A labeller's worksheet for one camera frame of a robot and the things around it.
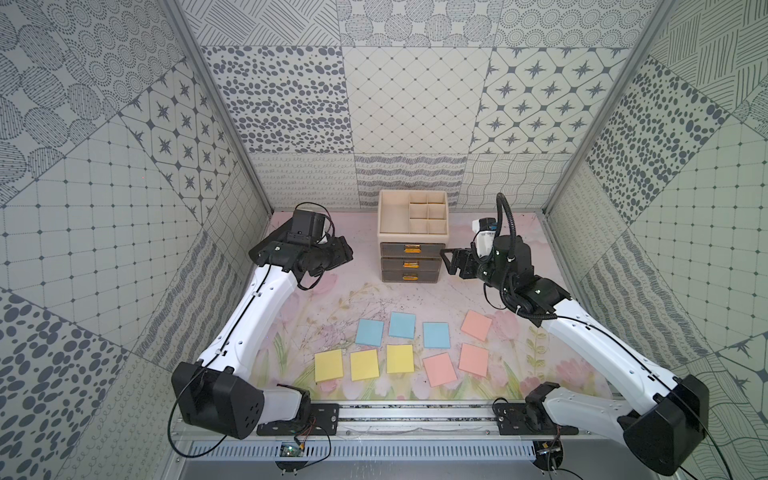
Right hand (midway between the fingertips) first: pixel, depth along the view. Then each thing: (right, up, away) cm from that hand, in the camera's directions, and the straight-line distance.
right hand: (454, 254), depth 77 cm
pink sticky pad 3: (+7, -31, +7) cm, 32 cm away
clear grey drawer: (-11, -4, +11) cm, 16 cm away
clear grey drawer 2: (-11, -8, +18) cm, 22 cm away
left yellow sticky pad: (-34, -32, +5) cm, 47 cm away
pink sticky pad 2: (-3, -33, +5) cm, 33 cm away
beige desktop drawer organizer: (-10, +7, +8) cm, 15 cm away
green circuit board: (-41, -48, -5) cm, 63 cm away
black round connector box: (+22, -49, -5) cm, 54 cm away
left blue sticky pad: (-23, -24, +11) cm, 35 cm away
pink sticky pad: (+10, -23, +14) cm, 29 cm away
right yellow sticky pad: (-14, -30, +7) cm, 34 cm away
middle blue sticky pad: (-13, -23, +14) cm, 30 cm away
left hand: (-27, 0, 0) cm, 27 cm away
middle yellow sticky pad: (-24, -32, +5) cm, 40 cm away
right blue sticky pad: (-3, -25, +11) cm, 28 cm away
